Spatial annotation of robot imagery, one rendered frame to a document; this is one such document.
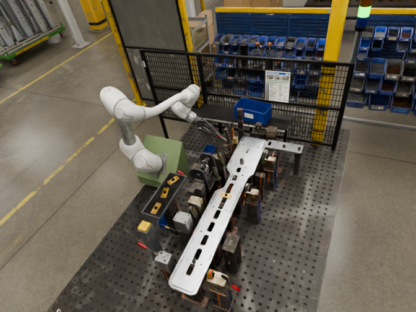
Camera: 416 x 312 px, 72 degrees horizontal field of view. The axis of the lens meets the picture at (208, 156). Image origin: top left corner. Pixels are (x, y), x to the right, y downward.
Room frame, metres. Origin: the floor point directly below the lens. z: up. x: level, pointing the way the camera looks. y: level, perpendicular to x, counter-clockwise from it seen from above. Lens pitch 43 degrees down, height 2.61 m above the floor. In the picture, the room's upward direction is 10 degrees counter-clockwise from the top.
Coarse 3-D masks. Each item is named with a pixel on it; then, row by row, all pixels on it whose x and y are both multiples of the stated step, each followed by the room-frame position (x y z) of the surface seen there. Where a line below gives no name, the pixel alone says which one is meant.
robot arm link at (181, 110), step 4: (176, 104) 1.98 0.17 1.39; (180, 104) 1.96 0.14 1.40; (172, 108) 1.97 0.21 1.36; (176, 108) 1.96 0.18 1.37; (180, 108) 1.94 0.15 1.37; (184, 108) 1.93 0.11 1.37; (188, 108) 1.94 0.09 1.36; (176, 112) 1.95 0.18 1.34; (180, 112) 1.94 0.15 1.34; (184, 112) 1.93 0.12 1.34; (188, 112) 1.94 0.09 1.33; (180, 116) 1.93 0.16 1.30; (184, 116) 1.92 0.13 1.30
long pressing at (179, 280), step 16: (240, 144) 1.82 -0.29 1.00; (256, 144) 1.78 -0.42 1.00; (256, 160) 1.60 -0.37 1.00; (240, 176) 1.46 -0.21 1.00; (224, 192) 1.34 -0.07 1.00; (240, 192) 1.32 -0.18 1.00; (208, 208) 1.22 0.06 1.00; (224, 208) 1.20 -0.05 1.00; (208, 224) 1.09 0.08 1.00; (224, 224) 1.07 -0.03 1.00; (192, 240) 1.00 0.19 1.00; (208, 240) 0.98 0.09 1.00; (192, 256) 0.89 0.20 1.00; (208, 256) 0.87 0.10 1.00; (176, 272) 0.80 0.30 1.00; (192, 272) 0.79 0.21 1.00; (176, 288) 0.71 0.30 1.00; (192, 288) 0.70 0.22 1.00
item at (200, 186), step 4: (192, 184) 1.40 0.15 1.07; (196, 184) 1.39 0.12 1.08; (200, 184) 1.38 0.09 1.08; (204, 184) 1.38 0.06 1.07; (196, 188) 1.35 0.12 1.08; (200, 188) 1.35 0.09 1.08; (204, 188) 1.37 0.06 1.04; (200, 192) 1.34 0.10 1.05; (204, 192) 1.36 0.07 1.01; (200, 196) 1.34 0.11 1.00; (204, 196) 1.35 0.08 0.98; (204, 200) 1.36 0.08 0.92; (204, 204) 1.35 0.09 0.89
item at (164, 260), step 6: (162, 252) 0.92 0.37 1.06; (156, 258) 0.88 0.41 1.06; (162, 258) 0.88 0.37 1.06; (168, 258) 0.87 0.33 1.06; (162, 264) 0.85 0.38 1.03; (168, 264) 0.85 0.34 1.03; (174, 264) 0.88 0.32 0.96; (162, 270) 0.86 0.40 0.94; (168, 270) 0.84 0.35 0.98; (168, 276) 0.86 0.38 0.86
